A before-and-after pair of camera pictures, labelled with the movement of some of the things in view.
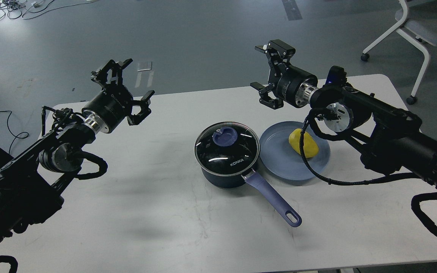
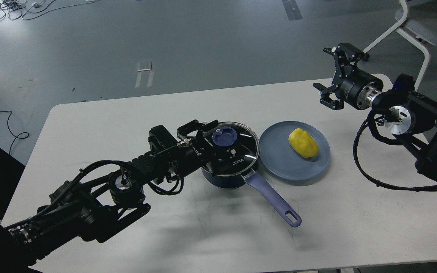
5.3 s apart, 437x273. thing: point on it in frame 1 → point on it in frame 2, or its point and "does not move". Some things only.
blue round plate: [276, 148] does not move
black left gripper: [113, 104] → [193, 154]
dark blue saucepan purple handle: [251, 178] does not move
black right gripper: [293, 85] → [355, 87]
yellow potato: [311, 148] does not move
